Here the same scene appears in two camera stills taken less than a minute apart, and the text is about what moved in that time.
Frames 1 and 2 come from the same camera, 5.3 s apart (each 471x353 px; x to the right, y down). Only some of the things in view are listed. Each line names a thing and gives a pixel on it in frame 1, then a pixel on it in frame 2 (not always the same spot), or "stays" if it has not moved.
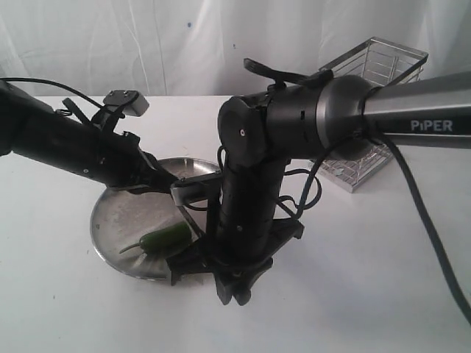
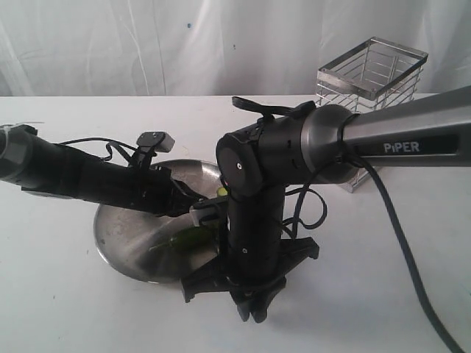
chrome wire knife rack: (380, 62) stays
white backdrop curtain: (198, 48) stays
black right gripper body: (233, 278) → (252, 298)
